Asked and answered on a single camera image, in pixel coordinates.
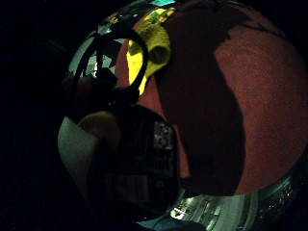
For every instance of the black printed box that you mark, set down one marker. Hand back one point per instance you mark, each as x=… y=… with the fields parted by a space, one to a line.
x=141 y=166

